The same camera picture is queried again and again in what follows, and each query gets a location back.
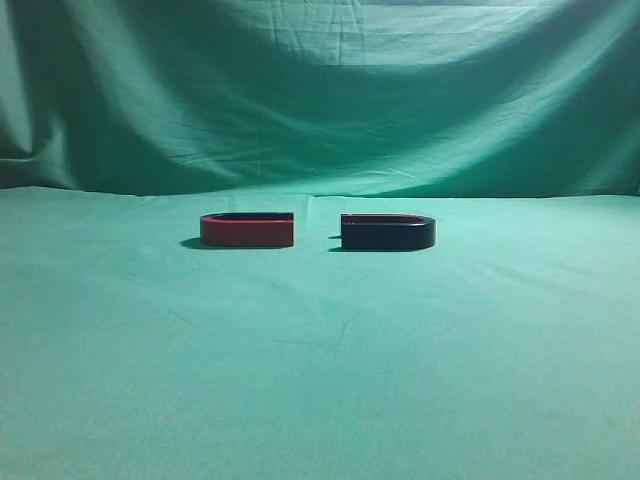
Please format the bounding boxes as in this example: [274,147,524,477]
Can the red horseshoe magnet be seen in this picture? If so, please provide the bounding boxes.
[200,212,294,247]

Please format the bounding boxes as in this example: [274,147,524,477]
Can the green cloth backdrop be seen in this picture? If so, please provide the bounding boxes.
[1,1,639,479]

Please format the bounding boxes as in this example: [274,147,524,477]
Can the dark blue horseshoe magnet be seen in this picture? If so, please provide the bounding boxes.
[340,214,436,250]

